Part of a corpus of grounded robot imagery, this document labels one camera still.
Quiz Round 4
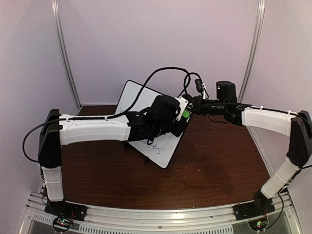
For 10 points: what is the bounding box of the black camera cable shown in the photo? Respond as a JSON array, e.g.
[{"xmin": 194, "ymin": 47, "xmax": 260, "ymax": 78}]
[
  {"xmin": 182, "ymin": 72, "xmax": 203, "ymax": 98},
  {"xmin": 117, "ymin": 66, "xmax": 191, "ymax": 117}
]

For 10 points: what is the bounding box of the right circuit board with leds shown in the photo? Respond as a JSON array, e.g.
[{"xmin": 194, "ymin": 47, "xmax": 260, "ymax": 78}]
[{"xmin": 248, "ymin": 217, "xmax": 268, "ymax": 232}]

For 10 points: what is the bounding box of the green whiteboard eraser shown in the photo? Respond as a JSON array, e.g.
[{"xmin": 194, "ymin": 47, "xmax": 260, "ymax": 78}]
[{"xmin": 182, "ymin": 110, "xmax": 191, "ymax": 119}]

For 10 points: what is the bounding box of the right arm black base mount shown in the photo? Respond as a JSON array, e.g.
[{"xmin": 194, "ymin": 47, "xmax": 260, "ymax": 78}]
[{"xmin": 233, "ymin": 200, "xmax": 275, "ymax": 220}]

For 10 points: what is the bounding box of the black whiteboard stand foot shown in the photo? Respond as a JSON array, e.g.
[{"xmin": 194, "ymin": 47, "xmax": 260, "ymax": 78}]
[{"xmin": 143, "ymin": 157, "xmax": 150, "ymax": 165}]

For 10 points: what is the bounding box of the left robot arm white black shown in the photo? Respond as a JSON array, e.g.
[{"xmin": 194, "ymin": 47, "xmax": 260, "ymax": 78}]
[{"xmin": 38, "ymin": 95, "xmax": 188, "ymax": 216}]

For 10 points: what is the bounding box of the circuit board with leds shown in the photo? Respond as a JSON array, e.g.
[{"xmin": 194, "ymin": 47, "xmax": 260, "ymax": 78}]
[
  {"xmin": 52, "ymin": 217, "xmax": 73, "ymax": 233},
  {"xmin": 248, "ymin": 217, "xmax": 268, "ymax": 232}
]

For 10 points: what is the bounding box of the white whiteboard with writing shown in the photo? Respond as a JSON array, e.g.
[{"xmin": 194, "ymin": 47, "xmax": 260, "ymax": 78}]
[{"xmin": 115, "ymin": 79, "xmax": 193, "ymax": 169}]

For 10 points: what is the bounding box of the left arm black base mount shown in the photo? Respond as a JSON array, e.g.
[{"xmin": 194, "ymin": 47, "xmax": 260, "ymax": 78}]
[{"xmin": 44, "ymin": 199, "xmax": 87, "ymax": 221}]

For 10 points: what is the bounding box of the left aluminium corner post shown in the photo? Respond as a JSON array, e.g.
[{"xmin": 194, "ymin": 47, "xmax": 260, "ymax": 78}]
[{"xmin": 51, "ymin": 0, "xmax": 82, "ymax": 109}]

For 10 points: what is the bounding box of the aluminium corner post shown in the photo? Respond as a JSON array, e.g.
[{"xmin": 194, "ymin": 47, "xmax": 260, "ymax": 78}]
[
  {"xmin": 51, "ymin": 0, "xmax": 82, "ymax": 109},
  {"xmin": 238, "ymin": 0, "xmax": 266, "ymax": 102}
]

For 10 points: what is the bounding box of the black left camera cable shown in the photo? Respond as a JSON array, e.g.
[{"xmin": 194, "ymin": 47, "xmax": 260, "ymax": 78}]
[{"xmin": 117, "ymin": 66, "xmax": 191, "ymax": 117}]

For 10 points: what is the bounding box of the aluminium front frame rail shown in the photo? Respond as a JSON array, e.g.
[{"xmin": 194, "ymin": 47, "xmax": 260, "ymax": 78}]
[{"xmin": 19, "ymin": 131, "xmax": 303, "ymax": 234}]

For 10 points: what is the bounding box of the black right camera cable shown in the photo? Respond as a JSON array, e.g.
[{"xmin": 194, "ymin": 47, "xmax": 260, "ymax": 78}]
[{"xmin": 182, "ymin": 72, "xmax": 203, "ymax": 98}]

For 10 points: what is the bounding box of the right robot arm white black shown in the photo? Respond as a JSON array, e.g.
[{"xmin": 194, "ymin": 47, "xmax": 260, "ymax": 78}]
[{"xmin": 192, "ymin": 81, "xmax": 312, "ymax": 215}]

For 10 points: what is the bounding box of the right aluminium corner post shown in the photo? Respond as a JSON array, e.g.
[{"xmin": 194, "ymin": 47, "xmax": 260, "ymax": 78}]
[{"xmin": 238, "ymin": 0, "xmax": 266, "ymax": 102}]

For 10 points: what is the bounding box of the left circuit board with leds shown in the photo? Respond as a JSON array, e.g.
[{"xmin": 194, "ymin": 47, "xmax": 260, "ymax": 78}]
[{"xmin": 52, "ymin": 217, "xmax": 73, "ymax": 233}]

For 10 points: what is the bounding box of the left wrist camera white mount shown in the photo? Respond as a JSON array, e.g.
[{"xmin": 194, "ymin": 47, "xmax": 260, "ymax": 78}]
[{"xmin": 175, "ymin": 96, "xmax": 189, "ymax": 121}]

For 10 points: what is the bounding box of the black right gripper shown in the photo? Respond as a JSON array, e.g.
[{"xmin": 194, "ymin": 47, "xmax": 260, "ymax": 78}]
[{"xmin": 189, "ymin": 95, "xmax": 227, "ymax": 116}]

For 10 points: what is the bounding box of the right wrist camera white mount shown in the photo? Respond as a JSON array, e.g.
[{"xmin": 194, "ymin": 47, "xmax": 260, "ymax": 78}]
[{"xmin": 195, "ymin": 78, "xmax": 209, "ymax": 99}]

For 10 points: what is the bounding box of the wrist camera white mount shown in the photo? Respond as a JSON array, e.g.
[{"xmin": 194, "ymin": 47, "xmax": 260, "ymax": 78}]
[
  {"xmin": 175, "ymin": 96, "xmax": 189, "ymax": 121},
  {"xmin": 195, "ymin": 78, "xmax": 209, "ymax": 99}
]

